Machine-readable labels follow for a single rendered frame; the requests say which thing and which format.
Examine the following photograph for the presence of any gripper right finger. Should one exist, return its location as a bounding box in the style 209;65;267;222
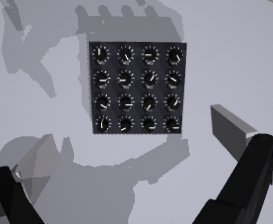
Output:
192;104;273;224

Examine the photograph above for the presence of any black knob box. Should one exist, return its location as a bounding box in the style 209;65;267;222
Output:
89;41;187;134

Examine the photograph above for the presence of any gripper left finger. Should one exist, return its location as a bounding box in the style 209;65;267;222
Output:
0;134;61;224

